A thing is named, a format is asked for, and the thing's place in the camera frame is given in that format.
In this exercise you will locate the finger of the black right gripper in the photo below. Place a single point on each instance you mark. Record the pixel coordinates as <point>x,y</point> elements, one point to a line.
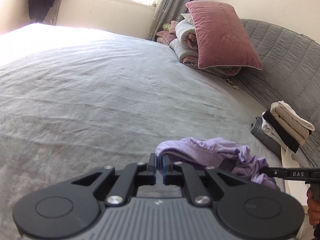
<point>274,172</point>

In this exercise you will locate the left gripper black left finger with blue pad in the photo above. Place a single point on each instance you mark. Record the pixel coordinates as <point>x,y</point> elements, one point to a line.
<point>71,207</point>

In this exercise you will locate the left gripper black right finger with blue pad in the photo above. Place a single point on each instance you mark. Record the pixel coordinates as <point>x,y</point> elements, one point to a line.
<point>240,206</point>

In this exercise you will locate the lilac long-sleeve garment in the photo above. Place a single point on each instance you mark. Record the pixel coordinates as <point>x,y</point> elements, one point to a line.
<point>219,153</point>

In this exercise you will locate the person's hand on handle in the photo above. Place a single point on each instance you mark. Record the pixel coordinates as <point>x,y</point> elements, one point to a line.
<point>313,208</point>

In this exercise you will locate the black folded garment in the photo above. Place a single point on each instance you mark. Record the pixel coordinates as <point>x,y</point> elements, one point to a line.
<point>290,141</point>

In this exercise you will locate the white folded garment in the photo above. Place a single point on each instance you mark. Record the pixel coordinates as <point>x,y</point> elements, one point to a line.
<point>271,132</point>

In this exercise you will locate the grey folded garment bottom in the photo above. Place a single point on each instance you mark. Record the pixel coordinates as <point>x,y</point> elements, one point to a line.
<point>267,141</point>

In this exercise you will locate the beige folded garment top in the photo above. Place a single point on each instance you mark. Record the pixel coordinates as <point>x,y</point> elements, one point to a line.
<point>291,122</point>

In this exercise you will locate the grey quilted headboard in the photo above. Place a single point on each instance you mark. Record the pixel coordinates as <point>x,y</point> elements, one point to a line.
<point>290,73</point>

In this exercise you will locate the grey bed sheet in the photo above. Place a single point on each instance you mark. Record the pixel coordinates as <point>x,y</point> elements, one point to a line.
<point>75,99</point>

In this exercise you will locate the large pink velvet pillow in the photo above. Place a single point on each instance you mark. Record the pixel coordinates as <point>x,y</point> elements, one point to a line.
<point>221,37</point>

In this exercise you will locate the folded grey pink duvet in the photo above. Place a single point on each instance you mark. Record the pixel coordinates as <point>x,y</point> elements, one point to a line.
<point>186,48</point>

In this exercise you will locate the small pink pillow behind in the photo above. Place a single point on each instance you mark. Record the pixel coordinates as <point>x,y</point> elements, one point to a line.
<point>164,37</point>

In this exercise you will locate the green patterned small cushion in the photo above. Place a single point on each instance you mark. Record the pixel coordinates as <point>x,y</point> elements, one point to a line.
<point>166,26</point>

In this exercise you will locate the grey patterned curtain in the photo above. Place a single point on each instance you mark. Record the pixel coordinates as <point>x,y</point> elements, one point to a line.
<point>166,11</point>

